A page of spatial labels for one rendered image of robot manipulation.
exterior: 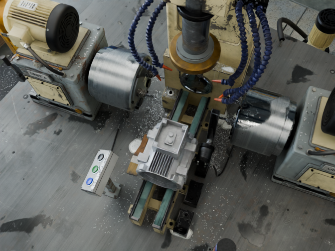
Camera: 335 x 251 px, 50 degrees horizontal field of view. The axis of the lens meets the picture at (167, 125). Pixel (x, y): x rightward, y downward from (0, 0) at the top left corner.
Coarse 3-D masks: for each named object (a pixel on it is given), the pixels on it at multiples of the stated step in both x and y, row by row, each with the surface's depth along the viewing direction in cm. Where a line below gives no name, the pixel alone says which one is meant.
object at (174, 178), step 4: (160, 124) 140; (188, 132) 139; (188, 136) 138; (192, 136) 139; (140, 164) 135; (144, 164) 134; (140, 168) 134; (144, 168) 134; (172, 176) 132; (176, 176) 132; (172, 180) 132; (176, 180) 132
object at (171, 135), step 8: (168, 120) 135; (160, 128) 135; (168, 128) 137; (176, 128) 137; (184, 128) 134; (160, 136) 136; (168, 136) 134; (176, 136) 136; (184, 136) 134; (152, 144) 131; (160, 144) 134; (168, 144) 134; (176, 144) 134; (168, 152) 131; (176, 152) 130
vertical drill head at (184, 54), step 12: (192, 0) 99; (192, 12) 103; (192, 24) 108; (204, 24) 109; (180, 36) 125; (192, 36) 113; (204, 36) 114; (180, 48) 123; (192, 48) 118; (204, 48) 120; (216, 48) 125; (180, 60) 124; (192, 60) 121; (204, 60) 122; (216, 60) 123; (192, 72) 123; (204, 72) 124
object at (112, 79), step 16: (112, 48) 149; (96, 64) 146; (112, 64) 144; (128, 64) 144; (96, 80) 146; (112, 80) 144; (128, 80) 142; (144, 80) 154; (96, 96) 151; (112, 96) 147; (128, 96) 144; (144, 96) 150
